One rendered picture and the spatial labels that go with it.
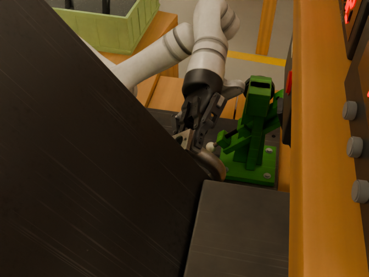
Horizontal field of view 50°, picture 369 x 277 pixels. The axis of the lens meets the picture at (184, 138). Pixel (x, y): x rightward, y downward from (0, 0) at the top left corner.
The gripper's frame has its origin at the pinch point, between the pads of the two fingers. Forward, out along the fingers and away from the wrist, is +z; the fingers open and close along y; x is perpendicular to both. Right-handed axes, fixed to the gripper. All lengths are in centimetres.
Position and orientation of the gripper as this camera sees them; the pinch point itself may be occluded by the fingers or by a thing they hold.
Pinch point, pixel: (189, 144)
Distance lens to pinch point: 69.9
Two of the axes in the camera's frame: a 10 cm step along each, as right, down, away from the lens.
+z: -1.9, 8.6, -4.7
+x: 7.4, 4.4, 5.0
